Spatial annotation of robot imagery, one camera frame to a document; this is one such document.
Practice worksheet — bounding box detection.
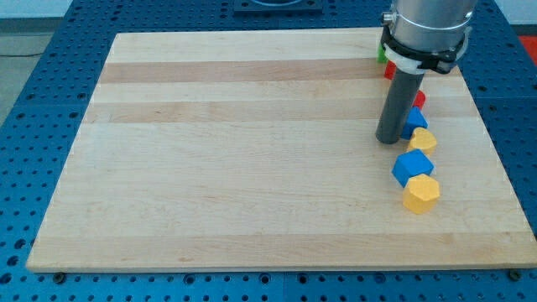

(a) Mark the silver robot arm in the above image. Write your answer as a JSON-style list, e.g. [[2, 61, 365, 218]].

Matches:
[[381, 0, 477, 52]]

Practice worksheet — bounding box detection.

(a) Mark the blue cube block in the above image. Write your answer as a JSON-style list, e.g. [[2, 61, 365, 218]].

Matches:
[[392, 149, 435, 187]]

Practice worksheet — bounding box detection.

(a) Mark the yellow heart block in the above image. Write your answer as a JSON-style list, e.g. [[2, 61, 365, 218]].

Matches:
[[406, 128, 438, 156]]

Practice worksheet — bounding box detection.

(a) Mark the wooden board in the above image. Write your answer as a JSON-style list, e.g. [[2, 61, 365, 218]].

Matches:
[[27, 28, 536, 273]]

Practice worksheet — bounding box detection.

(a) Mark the red block upper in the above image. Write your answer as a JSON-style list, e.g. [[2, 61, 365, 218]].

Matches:
[[383, 60, 397, 80]]

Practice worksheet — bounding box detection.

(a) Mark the green block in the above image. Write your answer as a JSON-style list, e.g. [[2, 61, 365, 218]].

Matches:
[[377, 44, 388, 64]]

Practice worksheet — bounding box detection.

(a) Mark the blue block behind rod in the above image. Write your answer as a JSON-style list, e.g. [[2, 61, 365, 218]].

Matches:
[[400, 107, 428, 140]]

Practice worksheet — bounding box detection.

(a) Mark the yellow hexagon block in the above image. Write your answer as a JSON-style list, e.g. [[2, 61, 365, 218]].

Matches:
[[403, 174, 441, 214]]

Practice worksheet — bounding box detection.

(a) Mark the red block near rod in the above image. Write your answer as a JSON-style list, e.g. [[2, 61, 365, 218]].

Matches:
[[413, 90, 426, 110]]

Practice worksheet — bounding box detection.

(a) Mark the black and white clamp ring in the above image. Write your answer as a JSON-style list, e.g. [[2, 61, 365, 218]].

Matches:
[[379, 26, 472, 76]]

